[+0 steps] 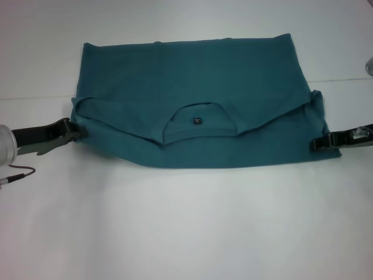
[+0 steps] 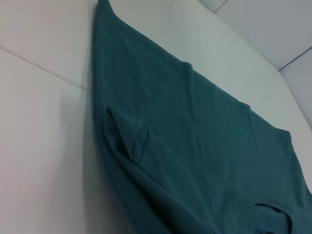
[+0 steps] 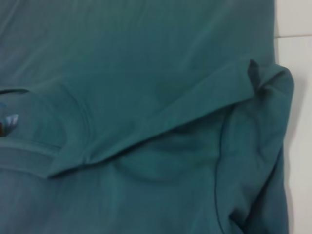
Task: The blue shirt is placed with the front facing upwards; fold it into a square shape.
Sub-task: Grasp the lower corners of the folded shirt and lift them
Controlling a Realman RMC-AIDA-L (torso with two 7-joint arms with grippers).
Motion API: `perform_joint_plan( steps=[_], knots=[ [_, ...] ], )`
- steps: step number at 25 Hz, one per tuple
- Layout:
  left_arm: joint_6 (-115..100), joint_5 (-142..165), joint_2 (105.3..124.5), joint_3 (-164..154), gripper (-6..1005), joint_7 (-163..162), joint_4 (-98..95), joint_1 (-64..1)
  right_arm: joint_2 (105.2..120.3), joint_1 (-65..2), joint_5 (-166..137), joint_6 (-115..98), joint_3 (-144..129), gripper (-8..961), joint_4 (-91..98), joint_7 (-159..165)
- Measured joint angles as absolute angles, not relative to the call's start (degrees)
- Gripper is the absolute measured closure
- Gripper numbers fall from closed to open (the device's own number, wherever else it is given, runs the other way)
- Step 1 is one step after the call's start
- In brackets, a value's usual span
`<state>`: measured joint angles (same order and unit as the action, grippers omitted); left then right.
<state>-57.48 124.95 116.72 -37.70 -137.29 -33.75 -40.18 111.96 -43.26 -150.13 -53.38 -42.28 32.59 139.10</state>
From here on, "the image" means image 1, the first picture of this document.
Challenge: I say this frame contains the teal t-shirt with FREE print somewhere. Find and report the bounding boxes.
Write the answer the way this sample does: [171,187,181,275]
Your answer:
[71,33,342,172]

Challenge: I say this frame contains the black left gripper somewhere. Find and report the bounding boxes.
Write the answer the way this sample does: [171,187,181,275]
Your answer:
[11,117,87,157]

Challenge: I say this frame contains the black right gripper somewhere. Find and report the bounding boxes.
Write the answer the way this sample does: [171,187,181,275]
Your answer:
[311,122,373,153]

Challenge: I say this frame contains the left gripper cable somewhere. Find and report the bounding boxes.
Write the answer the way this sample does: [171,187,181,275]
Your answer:
[0,164,37,190]

